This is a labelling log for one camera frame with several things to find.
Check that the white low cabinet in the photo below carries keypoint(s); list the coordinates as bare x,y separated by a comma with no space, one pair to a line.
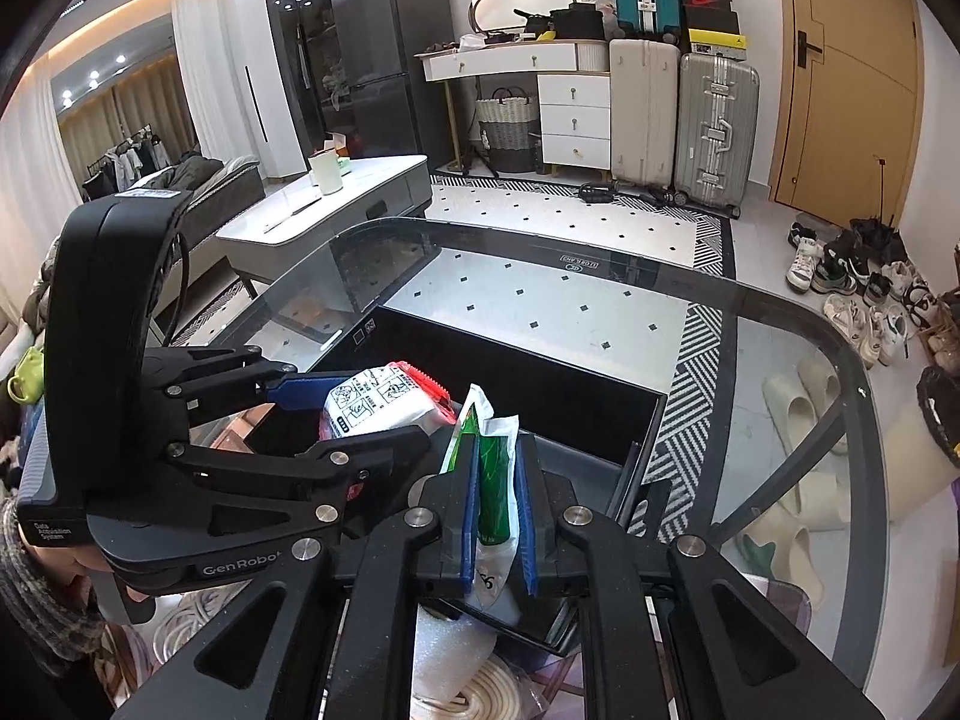
337,202

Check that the clothes rack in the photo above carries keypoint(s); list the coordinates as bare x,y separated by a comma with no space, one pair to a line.
127,161

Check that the silver suitcase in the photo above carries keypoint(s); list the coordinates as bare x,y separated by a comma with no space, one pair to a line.
716,127

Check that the wooden door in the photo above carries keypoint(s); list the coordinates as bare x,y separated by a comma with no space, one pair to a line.
855,90

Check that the cream suitcase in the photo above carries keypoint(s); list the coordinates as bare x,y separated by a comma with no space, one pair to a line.
643,112

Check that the woven basket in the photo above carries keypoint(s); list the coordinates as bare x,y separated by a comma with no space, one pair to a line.
510,135

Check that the white foam sheet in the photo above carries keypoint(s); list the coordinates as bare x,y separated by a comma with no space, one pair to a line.
450,645

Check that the black umbrella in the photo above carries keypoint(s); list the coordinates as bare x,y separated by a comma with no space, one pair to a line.
874,232

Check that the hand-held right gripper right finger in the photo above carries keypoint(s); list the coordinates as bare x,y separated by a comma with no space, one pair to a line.
529,521

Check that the glass table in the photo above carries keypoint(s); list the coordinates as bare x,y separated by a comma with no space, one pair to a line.
562,225

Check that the person's left forearm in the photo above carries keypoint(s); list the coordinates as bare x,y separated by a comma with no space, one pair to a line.
45,615

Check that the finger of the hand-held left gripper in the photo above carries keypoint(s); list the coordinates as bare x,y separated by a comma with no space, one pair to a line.
300,391
352,457

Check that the white jug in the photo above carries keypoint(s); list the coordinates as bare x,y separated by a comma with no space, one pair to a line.
326,172

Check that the pile of shoes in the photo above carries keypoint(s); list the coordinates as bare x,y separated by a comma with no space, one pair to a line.
847,292

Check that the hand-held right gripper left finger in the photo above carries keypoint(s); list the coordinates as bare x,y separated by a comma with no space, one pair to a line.
469,517

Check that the yellow black shoe box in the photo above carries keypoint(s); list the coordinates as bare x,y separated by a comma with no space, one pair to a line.
716,40

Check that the white wardrobe glass door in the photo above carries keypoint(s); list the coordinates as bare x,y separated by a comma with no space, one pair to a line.
251,52

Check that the red black shoe box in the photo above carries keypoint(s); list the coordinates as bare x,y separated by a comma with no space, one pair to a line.
706,0

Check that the green white packet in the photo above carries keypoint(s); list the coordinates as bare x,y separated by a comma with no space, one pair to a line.
495,480

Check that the cream slipper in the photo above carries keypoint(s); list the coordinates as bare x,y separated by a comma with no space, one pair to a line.
787,409
784,555
825,397

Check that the oval mirror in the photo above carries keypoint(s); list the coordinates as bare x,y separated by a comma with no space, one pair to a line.
525,4

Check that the white curtain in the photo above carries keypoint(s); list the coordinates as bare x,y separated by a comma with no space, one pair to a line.
202,75

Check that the white laces printed bag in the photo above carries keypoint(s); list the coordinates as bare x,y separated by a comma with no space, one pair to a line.
184,630

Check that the white packet red edge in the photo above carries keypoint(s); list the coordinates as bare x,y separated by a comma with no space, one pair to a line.
367,405

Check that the dark grey fridge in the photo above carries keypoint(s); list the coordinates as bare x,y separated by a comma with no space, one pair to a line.
382,52

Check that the black handheld vacuum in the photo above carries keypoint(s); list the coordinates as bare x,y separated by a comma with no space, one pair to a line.
649,193

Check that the black trash bag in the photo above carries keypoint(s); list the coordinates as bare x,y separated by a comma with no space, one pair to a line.
941,412

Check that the white vanity dresser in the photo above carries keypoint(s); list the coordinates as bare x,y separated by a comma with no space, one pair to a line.
574,109

